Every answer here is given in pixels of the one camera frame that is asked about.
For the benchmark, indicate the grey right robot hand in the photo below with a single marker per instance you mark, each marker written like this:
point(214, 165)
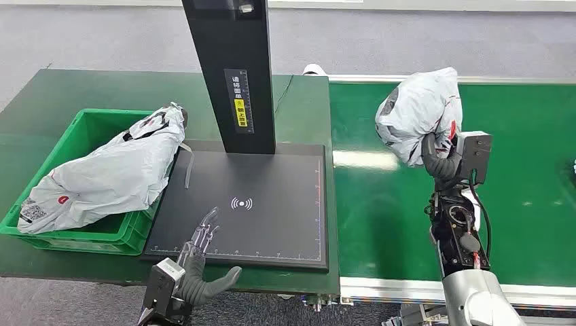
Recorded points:
point(441, 164)

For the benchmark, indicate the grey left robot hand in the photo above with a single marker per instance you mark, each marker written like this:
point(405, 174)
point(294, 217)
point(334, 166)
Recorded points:
point(195, 285)

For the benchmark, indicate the white plastic mailer package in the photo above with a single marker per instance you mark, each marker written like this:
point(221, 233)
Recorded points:
point(418, 112)
point(112, 175)

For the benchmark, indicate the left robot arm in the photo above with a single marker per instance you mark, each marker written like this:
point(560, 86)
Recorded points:
point(177, 316)

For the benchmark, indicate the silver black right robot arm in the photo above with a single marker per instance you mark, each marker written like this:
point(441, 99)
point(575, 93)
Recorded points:
point(459, 234)

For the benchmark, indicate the black weighing device with column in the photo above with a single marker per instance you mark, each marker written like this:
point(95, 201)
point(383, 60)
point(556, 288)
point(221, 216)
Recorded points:
point(270, 216)

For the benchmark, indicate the green plastic basket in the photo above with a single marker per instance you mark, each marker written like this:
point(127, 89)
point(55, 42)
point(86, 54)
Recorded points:
point(85, 130)

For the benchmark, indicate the green conveyor belt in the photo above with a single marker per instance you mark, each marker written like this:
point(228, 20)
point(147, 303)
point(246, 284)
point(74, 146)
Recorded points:
point(396, 225)

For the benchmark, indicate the metal fitting under table edge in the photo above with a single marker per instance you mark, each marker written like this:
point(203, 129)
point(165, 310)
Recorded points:
point(320, 301)

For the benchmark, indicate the white rounded object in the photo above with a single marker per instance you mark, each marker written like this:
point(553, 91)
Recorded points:
point(314, 69)

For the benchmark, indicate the black yellow label sticker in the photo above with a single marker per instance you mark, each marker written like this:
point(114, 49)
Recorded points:
point(240, 101)

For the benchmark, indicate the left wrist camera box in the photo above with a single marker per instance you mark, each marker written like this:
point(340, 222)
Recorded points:
point(162, 283)

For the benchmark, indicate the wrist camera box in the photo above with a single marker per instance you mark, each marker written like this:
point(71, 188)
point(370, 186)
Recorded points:
point(474, 153)
point(162, 283)

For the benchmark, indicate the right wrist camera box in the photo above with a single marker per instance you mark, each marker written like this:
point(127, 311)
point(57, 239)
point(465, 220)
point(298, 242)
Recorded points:
point(474, 153)

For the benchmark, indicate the grey metal frame bracket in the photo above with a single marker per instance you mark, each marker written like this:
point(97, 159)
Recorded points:
point(416, 316)

